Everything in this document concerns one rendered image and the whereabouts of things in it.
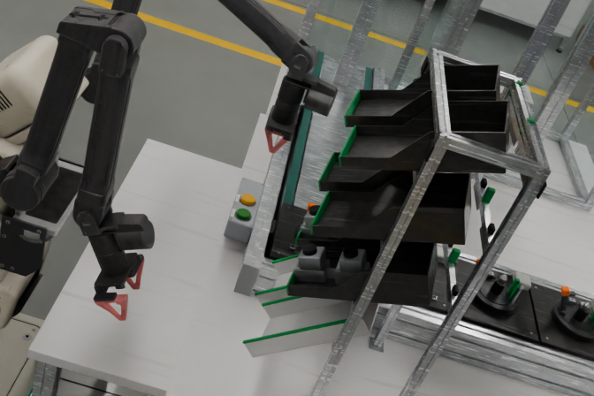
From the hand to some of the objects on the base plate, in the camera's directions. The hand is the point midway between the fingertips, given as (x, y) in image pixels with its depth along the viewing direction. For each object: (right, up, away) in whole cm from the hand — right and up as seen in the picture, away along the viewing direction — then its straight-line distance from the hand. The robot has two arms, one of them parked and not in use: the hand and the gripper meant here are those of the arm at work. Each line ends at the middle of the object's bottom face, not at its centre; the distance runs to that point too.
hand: (272, 149), depth 180 cm
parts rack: (+16, -56, -4) cm, 58 cm away
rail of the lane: (-3, -13, +48) cm, 49 cm away
